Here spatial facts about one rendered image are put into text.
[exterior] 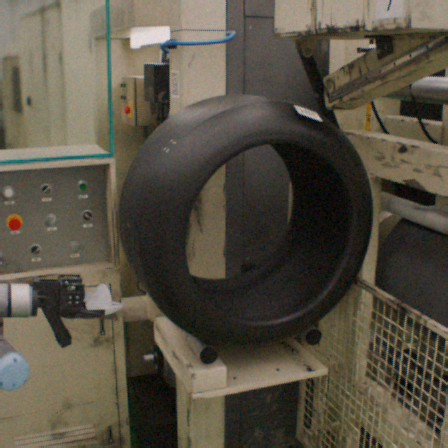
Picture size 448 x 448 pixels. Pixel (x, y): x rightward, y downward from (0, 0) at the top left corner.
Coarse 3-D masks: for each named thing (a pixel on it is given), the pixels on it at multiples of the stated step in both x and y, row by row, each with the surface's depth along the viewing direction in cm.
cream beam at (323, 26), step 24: (288, 0) 153; (312, 0) 143; (336, 0) 132; (360, 0) 124; (408, 0) 109; (432, 0) 110; (288, 24) 155; (312, 24) 144; (336, 24) 133; (360, 24) 125; (384, 24) 117; (408, 24) 110; (432, 24) 111
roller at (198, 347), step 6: (180, 330) 155; (186, 336) 151; (192, 336) 148; (192, 342) 147; (198, 342) 145; (204, 342) 144; (192, 348) 147; (198, 348) 143; (204, 348) 141; (210, 348) 141; (198, 354) 142; (204, 354) 141; (210, 354) 142; (216, 354) 142; (204, 360) 141; (210, 360) 142
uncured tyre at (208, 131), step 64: (192, 128) 127; (256, 128) 127; (320, 128) 133; (128, 192) 139; (192, 192) 125; (320, 192) 167; (128, 256) 144; (320, 256) 166; (192, 320) 134; (256, 320) 141; (320, 320) 150
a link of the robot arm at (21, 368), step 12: (0, 348) 117; (12, 348) 121; (0, 360) 116; (12, 360) 116; (24, 360) 118; (0, 372) 115; (12, 372) 116; (24, 372) 118; (0, 384) 116; (12, 384) 117
